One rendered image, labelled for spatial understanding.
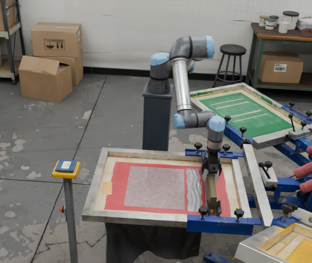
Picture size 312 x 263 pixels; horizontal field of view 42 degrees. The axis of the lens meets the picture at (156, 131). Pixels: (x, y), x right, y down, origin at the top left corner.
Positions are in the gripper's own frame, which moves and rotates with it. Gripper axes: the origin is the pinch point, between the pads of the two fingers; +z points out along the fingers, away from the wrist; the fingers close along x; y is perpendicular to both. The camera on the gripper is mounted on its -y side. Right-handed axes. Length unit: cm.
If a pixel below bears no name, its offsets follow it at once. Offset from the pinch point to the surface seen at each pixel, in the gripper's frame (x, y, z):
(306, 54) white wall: -166, 380, 53
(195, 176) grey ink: 6.7, 10.5, 4.8
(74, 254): 77, 10, 71
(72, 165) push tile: 74, 12, 4
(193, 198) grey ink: 8.4, -8.5, 5.0
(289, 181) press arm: -40.2, -0.5, -3.3
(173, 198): 18.4, -8.7, 5.3
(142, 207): 33.6, -17.3, 5.3
